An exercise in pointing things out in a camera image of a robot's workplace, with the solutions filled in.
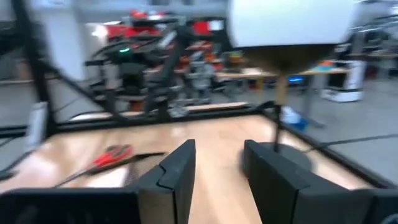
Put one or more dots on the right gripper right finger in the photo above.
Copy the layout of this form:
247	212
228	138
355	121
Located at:
280	199

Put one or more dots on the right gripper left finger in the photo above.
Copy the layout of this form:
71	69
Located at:
174	193

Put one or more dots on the black mesh desk organizer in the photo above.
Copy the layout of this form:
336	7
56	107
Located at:
144	168

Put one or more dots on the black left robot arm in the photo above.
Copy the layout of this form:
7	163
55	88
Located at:
133	71

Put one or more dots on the blue plastic bin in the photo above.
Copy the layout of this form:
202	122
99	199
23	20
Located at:
298	124

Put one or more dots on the background wooden table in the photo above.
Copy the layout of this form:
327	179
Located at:
248	74

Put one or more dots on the white background cabinet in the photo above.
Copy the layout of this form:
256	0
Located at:
345	84

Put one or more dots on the red background equipment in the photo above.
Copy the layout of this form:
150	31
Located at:
124	29

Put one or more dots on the white globe table lamp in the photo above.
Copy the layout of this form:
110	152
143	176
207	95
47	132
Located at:
289	25

